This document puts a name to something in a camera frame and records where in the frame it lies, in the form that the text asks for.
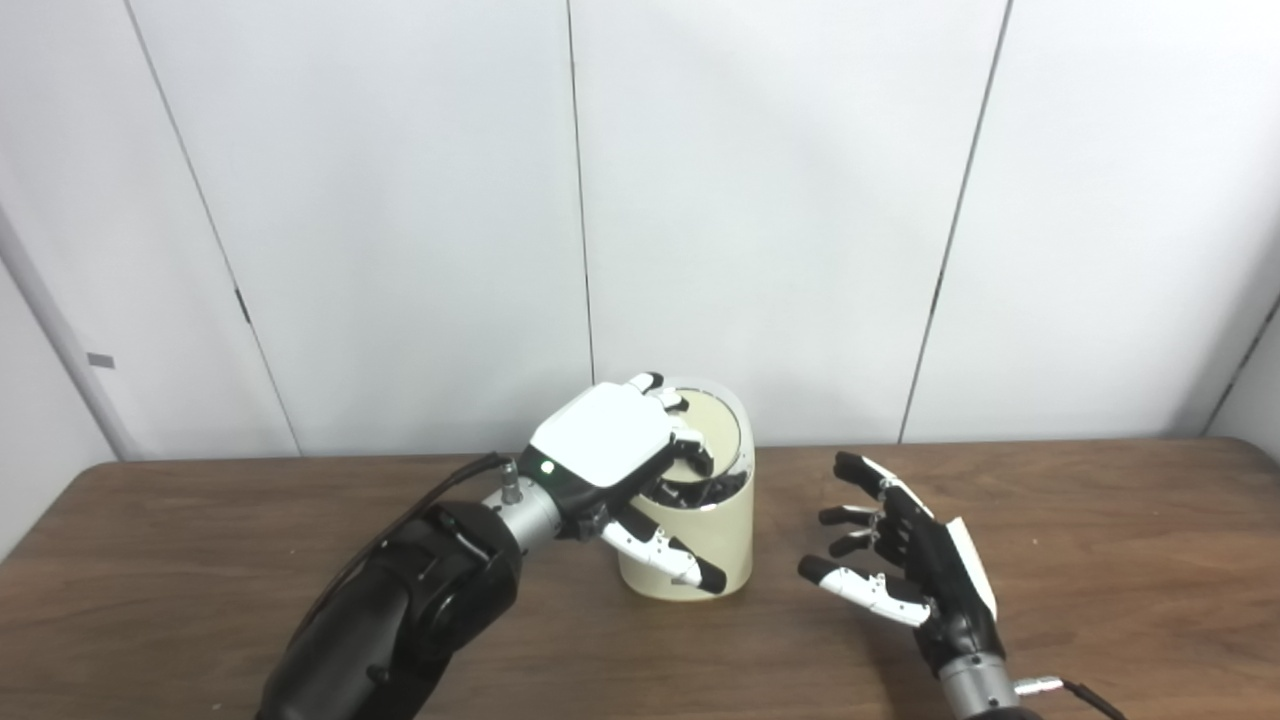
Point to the cream-colored cylindrical bin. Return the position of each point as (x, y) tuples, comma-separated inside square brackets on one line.
[(730, 540)]

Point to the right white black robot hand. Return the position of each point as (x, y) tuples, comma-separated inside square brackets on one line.
[(950, 590)]

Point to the small grey wall tag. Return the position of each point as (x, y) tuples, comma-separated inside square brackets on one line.
[(100, 360)]

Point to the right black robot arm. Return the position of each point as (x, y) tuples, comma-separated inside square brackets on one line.
[(980, 690)]

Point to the round cream bin lid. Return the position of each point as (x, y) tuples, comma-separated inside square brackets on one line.
[(722, 425)]

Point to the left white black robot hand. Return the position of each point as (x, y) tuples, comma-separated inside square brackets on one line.
[(600, 440)]

